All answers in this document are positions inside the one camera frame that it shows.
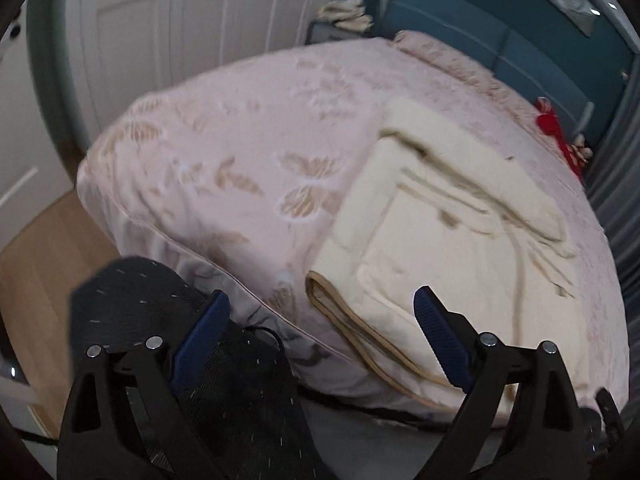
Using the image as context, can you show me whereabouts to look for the cream quilted jacket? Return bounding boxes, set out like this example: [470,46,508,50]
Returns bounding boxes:
[306,99,590,412]

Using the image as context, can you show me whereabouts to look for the pink floral bed cover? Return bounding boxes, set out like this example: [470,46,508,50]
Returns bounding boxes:
[77,39,629,417]

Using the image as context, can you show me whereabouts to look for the small dolls on nightstand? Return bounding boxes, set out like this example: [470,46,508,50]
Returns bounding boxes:
[570,133,593,168]

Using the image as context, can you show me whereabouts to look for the red plush toy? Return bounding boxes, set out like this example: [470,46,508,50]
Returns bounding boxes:
[535,96,584,182]

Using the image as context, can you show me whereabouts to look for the blue grey curtain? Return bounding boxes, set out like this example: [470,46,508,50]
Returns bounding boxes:
[581,58,640,311]

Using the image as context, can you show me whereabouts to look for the left pink floral pillow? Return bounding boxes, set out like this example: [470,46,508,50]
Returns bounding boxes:
[391,29,501,91]

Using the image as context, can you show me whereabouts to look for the pile of cream clothes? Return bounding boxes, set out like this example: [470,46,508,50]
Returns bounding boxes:
[317,0,373,32]

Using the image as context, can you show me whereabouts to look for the white wardrobe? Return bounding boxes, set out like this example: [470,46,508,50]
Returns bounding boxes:
[65,0,330,144]

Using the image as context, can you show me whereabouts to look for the blue upholstered headboard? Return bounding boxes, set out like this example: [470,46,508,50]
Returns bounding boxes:
[378,0,597,145]

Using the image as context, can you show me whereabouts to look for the white door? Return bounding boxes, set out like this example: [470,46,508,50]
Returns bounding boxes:
[0,4,73,247]

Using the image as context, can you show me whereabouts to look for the dark speckled trousers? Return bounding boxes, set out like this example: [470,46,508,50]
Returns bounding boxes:
[70,257,331,480]

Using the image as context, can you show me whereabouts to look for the blue bedside table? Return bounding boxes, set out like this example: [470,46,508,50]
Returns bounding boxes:
[304,20,372,46]

